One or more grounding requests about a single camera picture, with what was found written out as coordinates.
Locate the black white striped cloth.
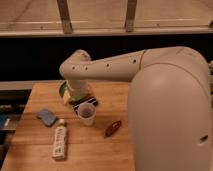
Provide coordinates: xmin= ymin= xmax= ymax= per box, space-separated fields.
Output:
xmin=72 ymin=96 xmax=98 ymax=114

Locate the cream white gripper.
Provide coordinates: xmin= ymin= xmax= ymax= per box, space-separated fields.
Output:
xmin=62 ymin=80 xmax=90 ymax=104

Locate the right metal window post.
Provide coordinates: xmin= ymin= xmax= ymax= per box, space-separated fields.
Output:
xmin=124 ymin=0 xmax=137 ymax=32

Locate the left metal window post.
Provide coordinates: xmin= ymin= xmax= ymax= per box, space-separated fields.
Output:
xmin=57 ymin=0 xmax=73 ymax=34

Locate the red brown chip bag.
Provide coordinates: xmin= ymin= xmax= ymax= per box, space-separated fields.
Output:
xmin=104 ymin=120 xmax=122 ymax=138

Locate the green ceramic bowl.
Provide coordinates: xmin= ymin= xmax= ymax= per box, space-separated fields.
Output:
xmin=59 ymin=82 xmax=67 ymax=98

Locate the metal window post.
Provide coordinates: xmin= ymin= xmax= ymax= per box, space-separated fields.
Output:
xmin=124 ymin=0 xmax=137 ymax=32
xmin=57 ymin=0 xmax=73 ymax=34

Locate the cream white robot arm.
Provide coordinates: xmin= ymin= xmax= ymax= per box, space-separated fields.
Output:
xmin=60 ymin=46 xmax=212 ymax=171

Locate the white labelled plastic bottle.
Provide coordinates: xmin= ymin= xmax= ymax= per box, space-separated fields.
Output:
xmin=52 ymin=119 xmax=67 ymax=160

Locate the blue object at left edge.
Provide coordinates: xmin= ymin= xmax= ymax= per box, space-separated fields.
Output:
xmin=0 ymin=115 xmax=10 ymax=129

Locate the blue sponge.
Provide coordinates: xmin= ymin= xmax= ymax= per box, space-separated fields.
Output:
xmin=36 ymin=108 xmax=57 ymax=127

